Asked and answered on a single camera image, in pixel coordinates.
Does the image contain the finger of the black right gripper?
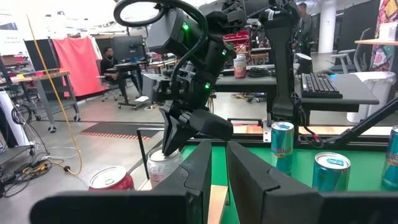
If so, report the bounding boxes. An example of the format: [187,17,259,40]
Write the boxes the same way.
[175,113,197,153]
[161,107,178,156]

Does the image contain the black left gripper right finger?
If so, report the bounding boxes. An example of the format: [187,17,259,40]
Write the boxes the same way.
[226,141,323,224]

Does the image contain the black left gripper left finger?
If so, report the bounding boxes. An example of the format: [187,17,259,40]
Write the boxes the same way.
[150,139,213,224]

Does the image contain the white silver soda can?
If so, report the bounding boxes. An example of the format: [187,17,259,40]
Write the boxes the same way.
[146,148,183,189]

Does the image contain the red soda can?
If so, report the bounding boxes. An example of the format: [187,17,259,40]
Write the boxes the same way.
[88,166,135,191]

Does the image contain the grey desk tray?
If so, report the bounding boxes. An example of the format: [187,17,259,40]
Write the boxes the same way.
[294,73,380,113]
[214,63,301,93]

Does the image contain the blue silver Red Bull can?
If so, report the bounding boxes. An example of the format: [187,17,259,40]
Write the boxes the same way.
[270,121,295,177]

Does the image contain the black floor mat orange stripes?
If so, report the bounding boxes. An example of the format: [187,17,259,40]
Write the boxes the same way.
[77,121,164,141]

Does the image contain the pink drink can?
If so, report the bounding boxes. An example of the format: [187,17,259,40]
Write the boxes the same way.
[233,54,248,78]

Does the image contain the green table mat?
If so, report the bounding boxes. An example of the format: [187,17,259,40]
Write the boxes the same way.
[182,145,398,224]

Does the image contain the red storage bins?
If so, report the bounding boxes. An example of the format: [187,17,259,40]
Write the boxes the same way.
[223,29,249,43]

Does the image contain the black rolling desk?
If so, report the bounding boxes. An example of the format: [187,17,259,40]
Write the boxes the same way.
[114,60,147,110]

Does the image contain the green can right middle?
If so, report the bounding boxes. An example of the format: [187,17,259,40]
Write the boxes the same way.
[312,151,351,192]

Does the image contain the green can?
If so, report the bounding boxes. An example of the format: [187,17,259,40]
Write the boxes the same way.
[312,151,351,192]
[381,125,398,190]

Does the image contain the black computer monitor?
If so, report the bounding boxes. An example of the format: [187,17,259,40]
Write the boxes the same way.
[111,34,146,63]

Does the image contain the person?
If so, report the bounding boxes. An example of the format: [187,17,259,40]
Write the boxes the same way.
[99,46,141,97]
[292,2,313,57]

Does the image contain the black cylindrical speaker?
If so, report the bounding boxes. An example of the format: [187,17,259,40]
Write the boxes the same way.
[294,52,313,75]

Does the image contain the red fabric backdrop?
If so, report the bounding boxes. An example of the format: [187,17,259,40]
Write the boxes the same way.
[51,36,108,97]

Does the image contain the black backlit keyboard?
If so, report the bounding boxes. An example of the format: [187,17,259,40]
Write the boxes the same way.
[300,72,344,100]

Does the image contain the black desk support beam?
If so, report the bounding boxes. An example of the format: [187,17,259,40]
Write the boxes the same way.
[334,98,398,146]

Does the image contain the wooden workbench on casters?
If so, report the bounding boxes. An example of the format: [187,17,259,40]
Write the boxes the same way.
[0,68,82,133]

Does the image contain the green can bottom right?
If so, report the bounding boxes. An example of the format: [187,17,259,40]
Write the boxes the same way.
[381,125,398,190]

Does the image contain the white round pillar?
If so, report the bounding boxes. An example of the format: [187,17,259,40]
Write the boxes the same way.
[317,0,337,54]

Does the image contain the black partition panel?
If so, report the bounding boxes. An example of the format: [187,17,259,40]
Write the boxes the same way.
[337,0,382,63]
[24,39,57,94]

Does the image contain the grey office chair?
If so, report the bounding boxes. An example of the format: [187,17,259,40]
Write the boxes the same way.
[329,27,373,74]

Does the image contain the white stand panel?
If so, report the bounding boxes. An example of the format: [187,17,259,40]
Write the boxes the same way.
[0,90,31,147]

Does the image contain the white trash bin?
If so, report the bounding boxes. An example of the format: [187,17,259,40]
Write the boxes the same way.
[346,71,397,124]

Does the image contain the white box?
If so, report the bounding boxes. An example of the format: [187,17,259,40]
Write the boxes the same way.
[379,21,398,41]

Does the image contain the colourful patterned cloth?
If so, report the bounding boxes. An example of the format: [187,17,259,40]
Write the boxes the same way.
[369,0,398,72]

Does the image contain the black shelf end frame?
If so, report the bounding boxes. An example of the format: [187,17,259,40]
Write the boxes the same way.
[136,127,165,180]

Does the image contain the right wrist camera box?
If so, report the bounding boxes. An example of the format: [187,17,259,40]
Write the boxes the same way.
[142,73,177,104]

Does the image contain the coiled black cable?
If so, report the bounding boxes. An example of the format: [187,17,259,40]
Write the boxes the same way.
[11,104,34,126]
[247,67,273,78]

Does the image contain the floor cable bundle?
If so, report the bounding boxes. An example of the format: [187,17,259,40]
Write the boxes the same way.
[0,146,85,198]

